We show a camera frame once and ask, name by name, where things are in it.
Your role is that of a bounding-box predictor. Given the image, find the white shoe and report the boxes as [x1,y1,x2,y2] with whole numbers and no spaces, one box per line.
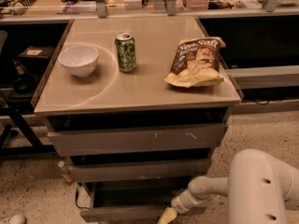
[0,215,26,224]

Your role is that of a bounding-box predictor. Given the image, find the black box with label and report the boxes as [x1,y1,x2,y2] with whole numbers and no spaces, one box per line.
[18,46,55,66]

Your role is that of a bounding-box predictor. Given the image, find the black desk frame leg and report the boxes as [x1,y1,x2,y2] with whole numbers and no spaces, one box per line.
[0,91,57,158]

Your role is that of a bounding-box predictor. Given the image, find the black coiled spring tool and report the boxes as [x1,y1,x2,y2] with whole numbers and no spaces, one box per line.
[8,0,36,16]

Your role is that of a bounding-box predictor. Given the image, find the grey drawer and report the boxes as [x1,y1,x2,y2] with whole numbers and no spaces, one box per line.
[80,177,190,222]
[48,123,227,157]
[70,159,211,182]

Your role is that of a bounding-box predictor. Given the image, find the grey bottom drawer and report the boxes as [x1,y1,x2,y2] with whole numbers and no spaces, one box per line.
[80,177,190,222]

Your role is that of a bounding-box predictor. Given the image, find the white ceramic bowl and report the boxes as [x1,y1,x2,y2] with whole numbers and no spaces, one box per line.
[58,45,99,77]

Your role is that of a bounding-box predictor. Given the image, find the grey top drawer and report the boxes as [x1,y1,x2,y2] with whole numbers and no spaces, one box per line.
[48,123,227,157]

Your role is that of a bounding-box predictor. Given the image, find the grey drawer cabinet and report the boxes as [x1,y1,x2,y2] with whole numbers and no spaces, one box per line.
[30,15,245,191]

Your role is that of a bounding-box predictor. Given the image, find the sea salt chip bag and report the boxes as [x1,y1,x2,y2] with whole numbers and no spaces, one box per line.
[164,36,225,88]

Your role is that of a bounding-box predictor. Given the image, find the grey middle drawer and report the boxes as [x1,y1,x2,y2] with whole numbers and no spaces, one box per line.
[70,159,211,182]

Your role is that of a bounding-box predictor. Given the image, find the small plastic bottle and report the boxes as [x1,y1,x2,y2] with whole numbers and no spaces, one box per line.
[57,161,74,184]

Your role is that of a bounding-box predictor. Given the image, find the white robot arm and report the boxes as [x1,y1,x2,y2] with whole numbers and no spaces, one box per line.
[157,149,299,224]

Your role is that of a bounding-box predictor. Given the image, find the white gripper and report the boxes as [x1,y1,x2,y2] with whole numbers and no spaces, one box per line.
[157,189,216,224]

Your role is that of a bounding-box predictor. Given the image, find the black floor cable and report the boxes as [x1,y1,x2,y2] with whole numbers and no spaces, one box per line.
[74,184,92,211]

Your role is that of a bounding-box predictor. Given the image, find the green soda can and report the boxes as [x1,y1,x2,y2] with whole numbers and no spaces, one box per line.
[115,33,136,73]

